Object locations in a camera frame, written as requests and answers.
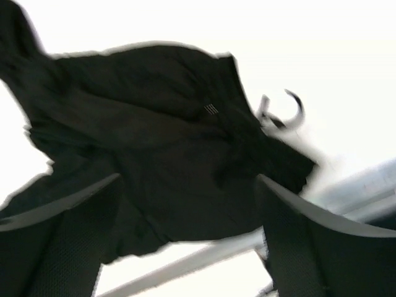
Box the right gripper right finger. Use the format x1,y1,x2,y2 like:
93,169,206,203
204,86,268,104
255,174,395,297

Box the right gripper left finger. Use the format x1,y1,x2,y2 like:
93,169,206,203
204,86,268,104
1,174,123,297

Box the black trousers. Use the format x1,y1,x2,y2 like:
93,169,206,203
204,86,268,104
1,1,316,264

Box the aluminium rail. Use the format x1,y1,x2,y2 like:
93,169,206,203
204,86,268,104
95,161,395,296

